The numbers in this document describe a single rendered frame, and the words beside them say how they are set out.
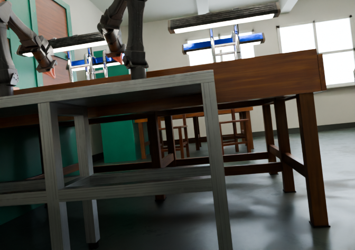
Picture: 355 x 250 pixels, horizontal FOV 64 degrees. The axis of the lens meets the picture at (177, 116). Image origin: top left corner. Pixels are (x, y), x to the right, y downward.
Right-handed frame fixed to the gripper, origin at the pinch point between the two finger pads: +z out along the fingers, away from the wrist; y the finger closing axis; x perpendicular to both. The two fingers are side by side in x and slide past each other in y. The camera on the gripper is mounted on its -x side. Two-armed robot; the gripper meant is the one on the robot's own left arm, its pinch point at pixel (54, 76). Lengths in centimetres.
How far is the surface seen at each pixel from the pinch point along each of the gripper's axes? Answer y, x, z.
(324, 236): -128, 85, 33
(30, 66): 45, -44, 19
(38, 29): 45, -78, 8
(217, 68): -94, 24, -9
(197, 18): -86, -23, -9
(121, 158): 69, -118, 259
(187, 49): -73, -57, 34
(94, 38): -23.7, -20.9, -8.3
